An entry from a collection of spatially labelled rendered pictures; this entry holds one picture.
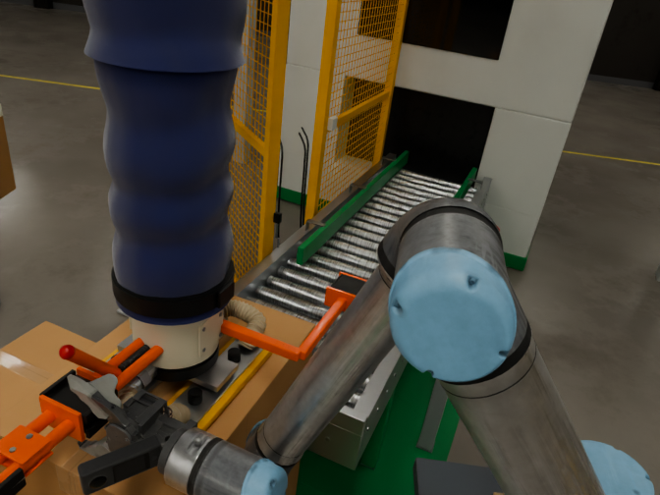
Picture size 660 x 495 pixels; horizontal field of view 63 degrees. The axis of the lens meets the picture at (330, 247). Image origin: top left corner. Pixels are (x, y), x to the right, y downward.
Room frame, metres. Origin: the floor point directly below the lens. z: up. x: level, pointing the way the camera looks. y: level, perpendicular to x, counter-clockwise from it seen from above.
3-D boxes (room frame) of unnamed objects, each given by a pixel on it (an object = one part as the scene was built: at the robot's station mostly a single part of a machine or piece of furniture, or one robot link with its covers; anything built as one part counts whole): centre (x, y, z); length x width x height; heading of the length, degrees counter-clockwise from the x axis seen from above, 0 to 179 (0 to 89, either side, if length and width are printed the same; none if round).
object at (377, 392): (2.23, -0.55, 0.50); 2.31 x 0.05 x 0.19; 160
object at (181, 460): (0.55, 0.17, 1.08); 0.09 x 0.05 x 0.10; 160
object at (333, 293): (1.06, -0.06, 1.08); 0.09 x 0.08 x 0.05; 70
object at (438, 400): (1.61, -0.51, 0.50); 0.07 x 0.07 x 1.00; 70
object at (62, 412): (0.63, 0.37, 1.08); 0.10 x 0.08 x 0.06; 70
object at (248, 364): (0.83, 0.20, 0.97); 0.34 x 0.10 x 0.05; 160
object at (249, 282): (2.46, 0.06, 0.50); 2.31 x 0.05 x 0.19; 160
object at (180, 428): (0.58, 0.24, 1.08); 0.12 x 0.09 x 0.08; 70
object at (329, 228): (2.77, -0.12, 0.60); 1.60 x 0.11 x 0.09; 160
